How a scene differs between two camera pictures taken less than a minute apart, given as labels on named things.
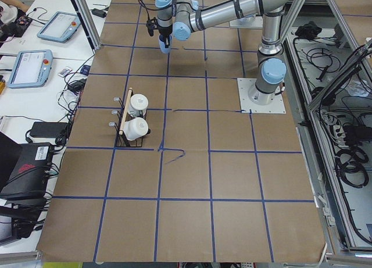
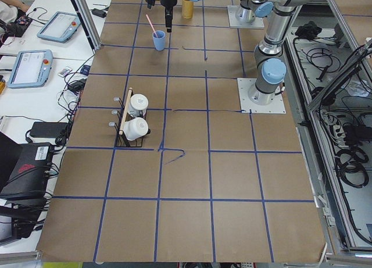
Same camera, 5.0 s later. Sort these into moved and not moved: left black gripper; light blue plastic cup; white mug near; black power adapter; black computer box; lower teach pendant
Moved: light blue plastic cup; left black gripper
Not moved: black power adapter; black computer box; lower teach pendant; white mug near
